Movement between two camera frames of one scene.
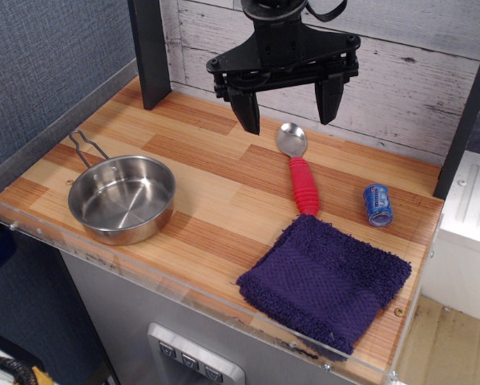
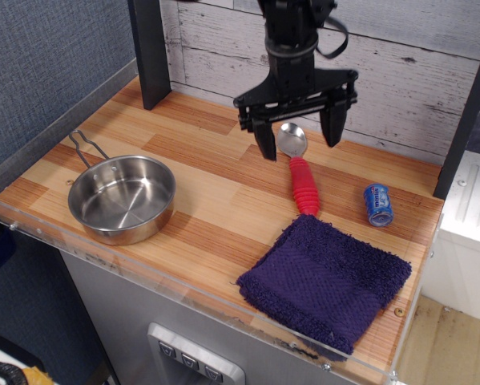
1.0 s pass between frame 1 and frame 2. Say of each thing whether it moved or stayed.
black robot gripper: moved
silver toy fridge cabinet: stayed
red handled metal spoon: stayed
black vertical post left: stayed
